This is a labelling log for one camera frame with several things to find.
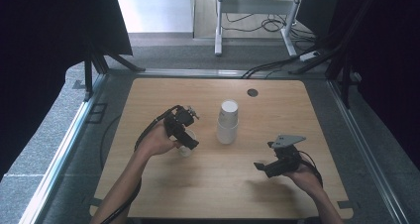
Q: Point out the white power strip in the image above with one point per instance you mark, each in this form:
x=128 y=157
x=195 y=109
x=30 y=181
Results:
x=309 y=56

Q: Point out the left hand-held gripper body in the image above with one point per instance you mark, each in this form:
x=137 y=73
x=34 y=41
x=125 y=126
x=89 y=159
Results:
x=178 y=120

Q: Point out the black curtain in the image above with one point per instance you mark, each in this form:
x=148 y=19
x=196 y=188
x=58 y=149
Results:
x=386 y=52
x=49 y=52

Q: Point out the person's right hand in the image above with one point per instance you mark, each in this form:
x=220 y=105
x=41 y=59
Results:
x=305 y=179

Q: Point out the aluminium floor rail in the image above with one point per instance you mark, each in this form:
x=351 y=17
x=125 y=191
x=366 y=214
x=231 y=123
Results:
x=62 y=151
x=191 y=73
x=366 y=148

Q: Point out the person's left hand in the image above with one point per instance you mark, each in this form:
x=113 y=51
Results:
x=157 y=141

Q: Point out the black tripod stand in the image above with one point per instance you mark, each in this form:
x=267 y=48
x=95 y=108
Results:
x=99 y=63

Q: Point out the dark round table grommet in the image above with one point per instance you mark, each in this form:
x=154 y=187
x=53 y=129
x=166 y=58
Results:
x=252 y=92

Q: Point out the white metal desk frame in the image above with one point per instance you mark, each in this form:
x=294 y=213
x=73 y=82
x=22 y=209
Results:
x=254 y=6

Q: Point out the black metal stand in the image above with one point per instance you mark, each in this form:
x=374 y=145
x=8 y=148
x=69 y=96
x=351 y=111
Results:
x=345 y=82

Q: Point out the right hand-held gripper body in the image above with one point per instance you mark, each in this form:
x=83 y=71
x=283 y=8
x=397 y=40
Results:
x=287 y=158

